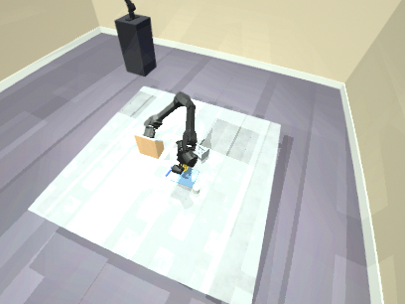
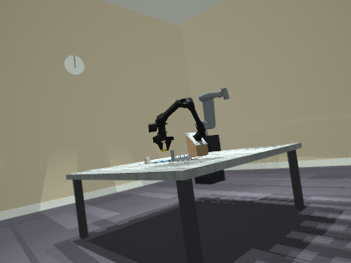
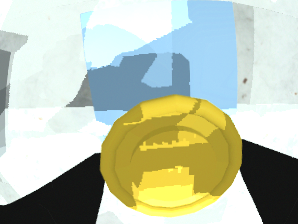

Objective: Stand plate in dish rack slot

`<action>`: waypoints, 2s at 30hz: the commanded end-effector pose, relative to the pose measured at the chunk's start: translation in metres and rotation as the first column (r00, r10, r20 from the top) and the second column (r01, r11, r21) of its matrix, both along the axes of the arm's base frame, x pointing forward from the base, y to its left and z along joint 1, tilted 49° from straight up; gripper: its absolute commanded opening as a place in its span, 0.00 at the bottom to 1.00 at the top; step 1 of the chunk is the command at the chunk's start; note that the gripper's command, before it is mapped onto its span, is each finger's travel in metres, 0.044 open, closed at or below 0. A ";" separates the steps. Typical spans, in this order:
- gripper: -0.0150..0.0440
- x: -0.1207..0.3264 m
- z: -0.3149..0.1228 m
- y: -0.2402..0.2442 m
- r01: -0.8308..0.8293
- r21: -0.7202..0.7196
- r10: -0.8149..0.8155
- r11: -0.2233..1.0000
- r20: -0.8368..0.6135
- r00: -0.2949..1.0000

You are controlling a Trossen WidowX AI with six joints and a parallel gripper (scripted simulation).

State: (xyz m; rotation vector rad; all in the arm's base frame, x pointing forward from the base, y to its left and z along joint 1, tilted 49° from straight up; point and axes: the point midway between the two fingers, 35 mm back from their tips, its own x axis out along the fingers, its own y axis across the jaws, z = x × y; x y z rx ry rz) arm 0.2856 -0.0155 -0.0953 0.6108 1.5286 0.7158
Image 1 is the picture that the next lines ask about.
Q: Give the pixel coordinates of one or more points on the white cylinder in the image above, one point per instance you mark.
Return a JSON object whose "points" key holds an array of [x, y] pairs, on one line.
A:
{"points": [[196, 188]]}

